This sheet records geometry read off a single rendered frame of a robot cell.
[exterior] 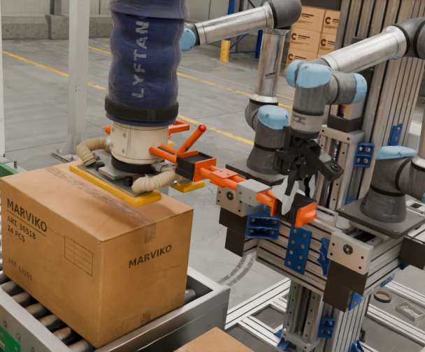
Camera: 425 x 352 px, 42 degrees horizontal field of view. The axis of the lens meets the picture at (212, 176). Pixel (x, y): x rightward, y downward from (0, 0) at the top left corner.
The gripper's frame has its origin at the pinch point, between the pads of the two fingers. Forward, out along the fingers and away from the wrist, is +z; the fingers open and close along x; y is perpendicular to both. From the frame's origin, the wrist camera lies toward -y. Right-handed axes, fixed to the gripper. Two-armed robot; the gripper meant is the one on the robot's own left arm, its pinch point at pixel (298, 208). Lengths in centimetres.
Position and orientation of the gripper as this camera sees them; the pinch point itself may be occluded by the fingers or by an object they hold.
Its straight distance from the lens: 141.0
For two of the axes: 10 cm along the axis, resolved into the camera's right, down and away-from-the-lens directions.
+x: -6.9, 1.9, -7.0
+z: -1.1, 9.3, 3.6
